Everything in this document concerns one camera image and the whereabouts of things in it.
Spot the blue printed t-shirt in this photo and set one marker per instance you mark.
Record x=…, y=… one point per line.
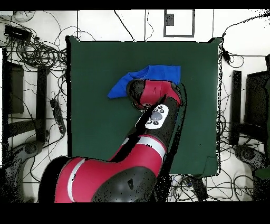
x=160, y=71

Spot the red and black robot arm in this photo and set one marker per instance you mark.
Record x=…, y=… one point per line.
x=118, y=179

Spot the dark green table cloth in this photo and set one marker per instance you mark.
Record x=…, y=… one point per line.
x=95, y=126

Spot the black power strip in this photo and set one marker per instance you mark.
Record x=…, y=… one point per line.
x=58, y=115
x=199, y=189

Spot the black power adapter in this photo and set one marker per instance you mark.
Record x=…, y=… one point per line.
x=226, y=56

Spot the grey wheeled base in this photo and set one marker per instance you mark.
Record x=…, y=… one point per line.
x=247, y=154
x=31, y=148

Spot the black electronics box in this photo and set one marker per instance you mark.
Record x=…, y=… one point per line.
x=18, y=33

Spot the black frame stand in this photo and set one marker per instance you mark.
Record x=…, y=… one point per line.
x=41, y=95
x=235, y=105

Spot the grey square frame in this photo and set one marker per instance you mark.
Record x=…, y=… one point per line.
x=168, y=20

